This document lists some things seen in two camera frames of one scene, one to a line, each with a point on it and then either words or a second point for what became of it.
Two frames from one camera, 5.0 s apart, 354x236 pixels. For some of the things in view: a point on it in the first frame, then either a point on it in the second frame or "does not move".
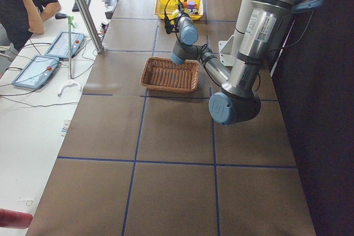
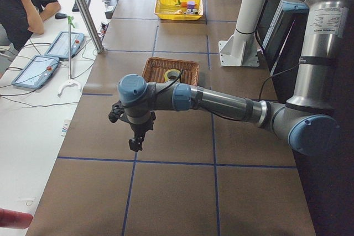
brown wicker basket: x=163 y=74 does not move
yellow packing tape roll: x=176 y=14 to x=171 y=74
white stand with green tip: x=71 y=19 does not move
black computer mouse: x=60 y=15 does not move
